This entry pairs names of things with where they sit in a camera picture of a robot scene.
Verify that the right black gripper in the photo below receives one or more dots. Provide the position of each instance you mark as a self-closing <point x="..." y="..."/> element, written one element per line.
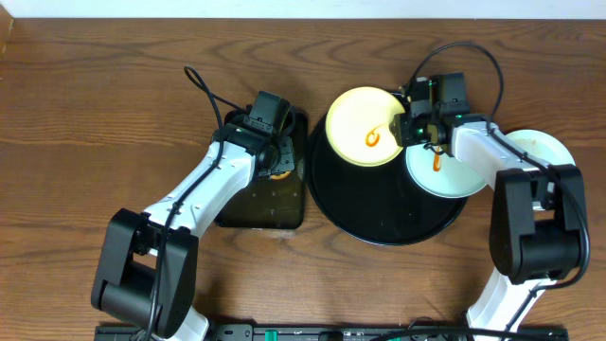
<point x="402" y="130"/>

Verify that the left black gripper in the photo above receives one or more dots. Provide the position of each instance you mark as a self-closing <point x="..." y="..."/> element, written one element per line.
<point x="284" y="154"/>

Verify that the green yellow sponge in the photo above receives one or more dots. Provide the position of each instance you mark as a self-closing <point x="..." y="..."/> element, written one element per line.
<point x="281" y="175"/>

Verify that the pale green plate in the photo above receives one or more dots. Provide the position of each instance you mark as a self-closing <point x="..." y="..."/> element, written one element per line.
<point x="442" y="175"/>

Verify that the yellow plate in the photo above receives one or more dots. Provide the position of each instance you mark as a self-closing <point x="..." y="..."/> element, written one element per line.
<point x="357" y="126"/>

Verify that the light blue plate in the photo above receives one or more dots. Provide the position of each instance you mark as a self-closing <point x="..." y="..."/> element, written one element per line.
<point x="542" y="145"/>

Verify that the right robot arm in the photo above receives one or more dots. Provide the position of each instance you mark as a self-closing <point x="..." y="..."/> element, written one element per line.
<point x="539" y="238"/>

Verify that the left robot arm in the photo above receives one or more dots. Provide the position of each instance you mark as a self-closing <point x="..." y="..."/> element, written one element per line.
<point x="147" y="267"/>

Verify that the black rectangular water tray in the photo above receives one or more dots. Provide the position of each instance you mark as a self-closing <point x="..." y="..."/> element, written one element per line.
<point x="269" y="203"/>

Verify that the round black tray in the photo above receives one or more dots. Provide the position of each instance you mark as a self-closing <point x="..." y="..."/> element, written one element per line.
<point x="381" y="205"/>

